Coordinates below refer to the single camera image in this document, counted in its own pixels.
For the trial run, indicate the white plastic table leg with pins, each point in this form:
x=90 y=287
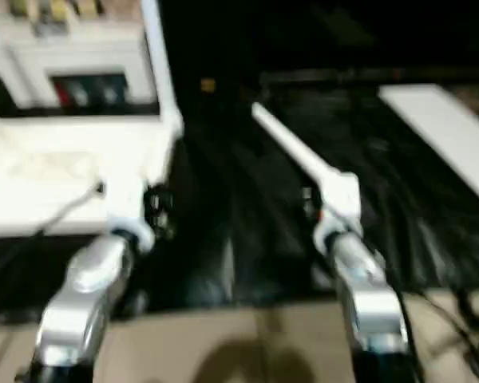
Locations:
x=291 y=148
x=161 y=64

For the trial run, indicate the white plastic table top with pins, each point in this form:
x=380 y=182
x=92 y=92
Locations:
x=64 y=175

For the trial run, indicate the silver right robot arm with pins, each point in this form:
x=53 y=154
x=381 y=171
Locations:
x=371 y=303

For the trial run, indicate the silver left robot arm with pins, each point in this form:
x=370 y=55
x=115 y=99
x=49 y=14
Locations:
x=84 y=295

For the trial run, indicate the black plastic mat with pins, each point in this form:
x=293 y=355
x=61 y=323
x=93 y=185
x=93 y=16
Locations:
x=247 y=239

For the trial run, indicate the small yellow label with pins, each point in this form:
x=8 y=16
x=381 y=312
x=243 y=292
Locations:
x=207 y=84

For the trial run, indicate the red bottle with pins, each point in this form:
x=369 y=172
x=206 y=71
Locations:
x=61 y=92

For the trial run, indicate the white flat board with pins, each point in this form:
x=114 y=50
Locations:
x=455 y=132

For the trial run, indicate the white cabinet with glass doors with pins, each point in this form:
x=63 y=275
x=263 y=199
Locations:
x=80 y=56

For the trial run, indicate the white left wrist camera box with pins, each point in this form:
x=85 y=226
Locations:
x=136 y=231

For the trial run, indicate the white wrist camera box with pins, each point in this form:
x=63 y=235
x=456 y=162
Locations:
x=136 y=231
x=341 y=203

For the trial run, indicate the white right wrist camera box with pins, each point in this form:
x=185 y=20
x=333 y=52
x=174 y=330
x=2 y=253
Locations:
x=341 y=203

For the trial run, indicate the black horizontal rail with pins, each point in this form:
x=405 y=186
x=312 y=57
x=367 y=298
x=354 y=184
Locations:
x=367 y=76

